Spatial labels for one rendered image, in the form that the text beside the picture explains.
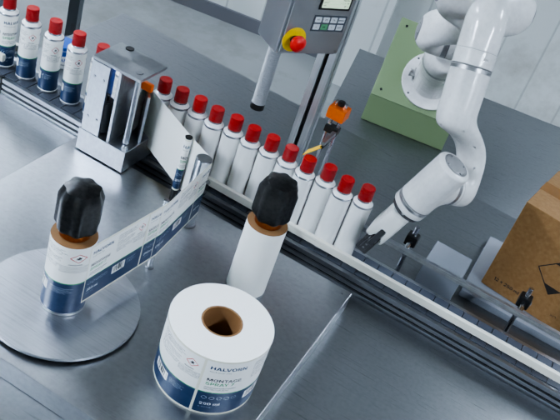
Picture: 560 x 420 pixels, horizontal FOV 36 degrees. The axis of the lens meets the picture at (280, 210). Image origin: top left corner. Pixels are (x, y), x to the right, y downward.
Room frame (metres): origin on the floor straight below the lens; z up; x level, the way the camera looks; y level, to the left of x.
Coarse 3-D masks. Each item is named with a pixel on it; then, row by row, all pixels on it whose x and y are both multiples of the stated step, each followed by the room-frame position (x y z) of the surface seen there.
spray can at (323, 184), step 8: (328, 168) 1.69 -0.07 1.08; (336, 168) 1.70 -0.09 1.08; (320, 176) 1.70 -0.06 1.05; (328, 176) 1.69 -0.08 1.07; (312, 184) 1.70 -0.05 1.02; (320, 184) 1.68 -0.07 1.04; (328, 184) 1.69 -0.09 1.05; (312, 192) 1.69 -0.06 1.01; (320, 192) 1.68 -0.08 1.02; (328, 192) 1.68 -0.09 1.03; (312, 200) 1.68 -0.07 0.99; (320, 200) 1.68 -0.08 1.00; (304, 208) 1.69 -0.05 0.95; (312, 208) 1.68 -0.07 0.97; (320, 208) 1.68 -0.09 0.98; (304, 216) 1.68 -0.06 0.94; (312, 216) 1.68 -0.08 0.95; (320, 216) 1.69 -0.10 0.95; (304, 224) 1.68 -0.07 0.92; (312, 224) 1.68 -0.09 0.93; (312, 232) 1.68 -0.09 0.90
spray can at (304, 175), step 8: (304, 160) 1.70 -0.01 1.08; (312, 160) 1.70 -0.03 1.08; (296, 168) 1.71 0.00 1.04; (304, 168) 1.69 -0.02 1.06; (312, 168) 1.70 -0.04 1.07; (296, 176) 1.69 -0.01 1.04; (304, 176) 1.69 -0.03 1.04; (312, 176) 1.70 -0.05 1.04; (304, 184) 1.68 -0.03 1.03; (304, 192) 1.69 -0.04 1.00; (304, 200) 1.69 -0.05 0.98; (296, 208) 1.68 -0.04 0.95; (296, 216) 1.69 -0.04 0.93; (296, 224) 1.70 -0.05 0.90
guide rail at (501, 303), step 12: (408, 252) 1.66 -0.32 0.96; (432, 264) 1.64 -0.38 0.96; (444, 276) 1.63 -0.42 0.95; (456, 276) 1.63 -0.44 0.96; (468, 288) 1.62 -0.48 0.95; (480, 288) 1.62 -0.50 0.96; (492, 300) 1.60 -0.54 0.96; (516, 312) 1.58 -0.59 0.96; (540, 324) 1.57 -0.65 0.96; (552, 336) 1.56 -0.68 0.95
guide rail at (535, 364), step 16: (208, 176) 1.74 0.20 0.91; (224, 192) 1.72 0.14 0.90; (288, 224) 1.67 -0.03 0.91; (320, 240) 1.65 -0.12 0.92; (336, 256) 1.63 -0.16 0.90; (368, 272) 1.61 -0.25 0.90; (400, 288) 1.58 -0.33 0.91; (432, 304) 1.56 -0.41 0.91; (448, 320) 1.55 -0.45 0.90; (464, 320) 1.54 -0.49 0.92; (480, 336) 1.53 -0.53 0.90; (512, 352) 1.50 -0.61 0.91; (544, 368) 1.48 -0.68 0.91
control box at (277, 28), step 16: (272, 0) 1.80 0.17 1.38; (288, 0) 1.75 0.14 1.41; (304, 0) 1.76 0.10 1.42; (320, 0) 1.79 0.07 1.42; (352, 0) 1.84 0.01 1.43; (272, 16) 1.79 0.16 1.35; (288, 16) 1.75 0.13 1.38; (304, 16) 1.77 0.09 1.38; (272, 32) 1.77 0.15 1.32; (288, 32) 1.75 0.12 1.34; (304, 32) 1.78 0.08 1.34; (320, 32) 1.81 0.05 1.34; (336, 32) 1.83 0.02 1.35; (272, 48) 1.76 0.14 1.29; (288, 48) 1.76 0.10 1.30; (304, 48) 1.79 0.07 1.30; (320, 48) 1.81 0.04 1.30; (336, 48) 1.84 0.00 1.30
